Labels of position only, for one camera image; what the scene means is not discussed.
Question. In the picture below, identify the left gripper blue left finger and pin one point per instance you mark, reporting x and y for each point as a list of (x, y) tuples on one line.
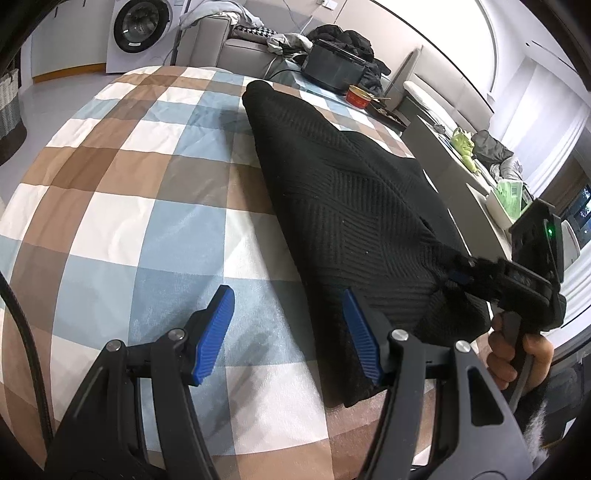
[(208, 329)]

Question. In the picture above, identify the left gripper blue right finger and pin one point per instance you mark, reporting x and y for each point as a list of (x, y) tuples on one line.
[(364, 340)]

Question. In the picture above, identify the black knit sweater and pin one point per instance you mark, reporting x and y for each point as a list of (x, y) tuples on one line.
[(358, 217)]

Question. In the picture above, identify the black clothes pile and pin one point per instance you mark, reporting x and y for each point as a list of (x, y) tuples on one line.
[(355, 43)]

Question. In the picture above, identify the white bowl with green bag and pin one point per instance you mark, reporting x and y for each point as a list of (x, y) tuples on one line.
[(506, 202)]

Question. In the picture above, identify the checkered bed blanket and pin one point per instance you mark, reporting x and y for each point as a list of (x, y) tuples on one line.
[(139, 207)]

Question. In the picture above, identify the black food tray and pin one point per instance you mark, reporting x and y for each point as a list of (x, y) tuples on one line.
[(378, 110)]

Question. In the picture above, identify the red round food tin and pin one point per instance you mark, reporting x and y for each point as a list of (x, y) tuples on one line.
[(358, 97)]

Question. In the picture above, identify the black rice cooker pot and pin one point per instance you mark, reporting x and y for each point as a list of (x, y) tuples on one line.
[(332, 68)]

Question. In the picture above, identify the woven laundry basket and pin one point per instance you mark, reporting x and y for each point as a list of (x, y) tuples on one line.
[(13, 132)]

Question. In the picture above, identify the grey sofa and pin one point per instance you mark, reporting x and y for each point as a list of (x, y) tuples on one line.
[(208, 44)]

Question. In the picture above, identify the white washing machine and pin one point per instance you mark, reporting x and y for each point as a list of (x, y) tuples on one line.
[(142, 33)]

